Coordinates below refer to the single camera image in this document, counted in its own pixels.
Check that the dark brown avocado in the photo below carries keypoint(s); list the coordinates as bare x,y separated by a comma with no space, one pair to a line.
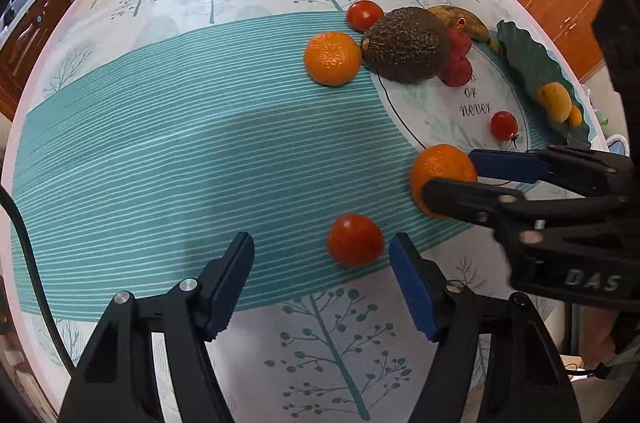
406,44

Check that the dark wooden kitchen cabinet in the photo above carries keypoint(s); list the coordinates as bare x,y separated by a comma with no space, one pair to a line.
35,28

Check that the orange tangerine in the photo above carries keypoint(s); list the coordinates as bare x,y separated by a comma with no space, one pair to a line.
332,58
440,165

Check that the small orange kumquat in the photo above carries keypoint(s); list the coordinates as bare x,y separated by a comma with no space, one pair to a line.
575,118

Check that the dark green wavy plate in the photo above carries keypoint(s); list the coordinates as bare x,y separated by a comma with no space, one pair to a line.
525,53

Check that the cherry tomato with stem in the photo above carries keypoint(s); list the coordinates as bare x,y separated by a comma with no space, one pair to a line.
503,125

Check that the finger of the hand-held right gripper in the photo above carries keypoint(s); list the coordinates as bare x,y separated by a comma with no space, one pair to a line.
500,165
465,200

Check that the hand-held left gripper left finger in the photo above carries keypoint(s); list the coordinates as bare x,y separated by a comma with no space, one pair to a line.
227,288

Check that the overripe spotted banana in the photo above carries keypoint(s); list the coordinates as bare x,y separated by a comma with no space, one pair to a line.
470,25

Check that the yellow mango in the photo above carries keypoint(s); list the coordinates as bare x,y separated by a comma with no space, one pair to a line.
555,98

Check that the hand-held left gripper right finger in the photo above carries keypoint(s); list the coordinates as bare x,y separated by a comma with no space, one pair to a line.
412,288

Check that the red tomato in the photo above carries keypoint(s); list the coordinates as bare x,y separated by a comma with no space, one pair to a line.
365,15
355,240

